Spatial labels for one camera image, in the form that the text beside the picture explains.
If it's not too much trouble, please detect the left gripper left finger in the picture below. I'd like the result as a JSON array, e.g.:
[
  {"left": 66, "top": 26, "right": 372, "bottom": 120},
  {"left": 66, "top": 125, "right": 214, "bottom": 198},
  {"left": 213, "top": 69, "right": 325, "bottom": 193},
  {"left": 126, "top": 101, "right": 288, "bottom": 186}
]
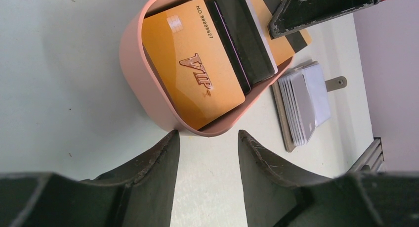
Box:
[{"left": 0, "top": 130, "right": 180, "bottom": 227}]

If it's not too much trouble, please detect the black credit card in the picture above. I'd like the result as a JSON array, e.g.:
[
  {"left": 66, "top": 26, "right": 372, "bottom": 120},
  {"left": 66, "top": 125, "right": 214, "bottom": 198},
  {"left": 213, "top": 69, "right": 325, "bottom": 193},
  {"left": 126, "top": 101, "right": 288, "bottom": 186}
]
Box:
[{"left": 206, "top": 0, "right": 278, "bottom": 94}]

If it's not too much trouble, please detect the pink oval tray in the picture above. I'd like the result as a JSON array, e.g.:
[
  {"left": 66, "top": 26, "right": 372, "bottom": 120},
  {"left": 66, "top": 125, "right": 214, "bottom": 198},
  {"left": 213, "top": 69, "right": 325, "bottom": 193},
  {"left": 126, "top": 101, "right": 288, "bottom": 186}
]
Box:
[{"left": 119, "top": 0, "right": 294, "bottom": 137}]

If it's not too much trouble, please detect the yellow credit card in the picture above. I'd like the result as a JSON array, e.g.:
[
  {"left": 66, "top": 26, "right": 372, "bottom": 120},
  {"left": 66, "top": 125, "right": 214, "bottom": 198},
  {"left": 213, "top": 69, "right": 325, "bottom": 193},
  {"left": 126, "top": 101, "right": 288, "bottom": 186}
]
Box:
[{"left": 141, "top": 0, "right": 245, "bottom": 130}]

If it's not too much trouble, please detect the grey card holder wallet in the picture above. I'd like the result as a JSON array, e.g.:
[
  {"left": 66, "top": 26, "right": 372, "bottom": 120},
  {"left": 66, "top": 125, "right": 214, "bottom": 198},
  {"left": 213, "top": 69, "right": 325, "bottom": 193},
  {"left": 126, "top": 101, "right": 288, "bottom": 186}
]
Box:
[{"left": 272, "top": 61, "right": 347, "bottom": 152}]

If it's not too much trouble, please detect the gold card magnetic stripe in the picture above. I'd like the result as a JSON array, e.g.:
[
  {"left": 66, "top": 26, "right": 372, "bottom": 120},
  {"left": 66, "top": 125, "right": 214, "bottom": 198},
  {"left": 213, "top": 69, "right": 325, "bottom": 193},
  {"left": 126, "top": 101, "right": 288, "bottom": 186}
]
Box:
[{"left": 250, "top": 0, "right": 312, "bottom": 65}]

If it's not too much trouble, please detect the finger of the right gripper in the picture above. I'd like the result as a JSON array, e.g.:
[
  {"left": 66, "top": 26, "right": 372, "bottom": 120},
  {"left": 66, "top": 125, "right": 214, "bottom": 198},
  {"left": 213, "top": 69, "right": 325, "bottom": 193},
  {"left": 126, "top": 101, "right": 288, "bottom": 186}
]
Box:
[{"left": 268, "top": 0, "right": 383, "bottom": 39}]

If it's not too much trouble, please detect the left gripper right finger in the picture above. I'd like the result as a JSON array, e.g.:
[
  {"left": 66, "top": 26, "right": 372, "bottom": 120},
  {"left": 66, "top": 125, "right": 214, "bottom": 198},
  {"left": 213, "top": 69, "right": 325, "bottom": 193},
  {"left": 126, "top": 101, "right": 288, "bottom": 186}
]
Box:
[{"left": 238, "top": 130, "right": 419, "bottom": 227}]

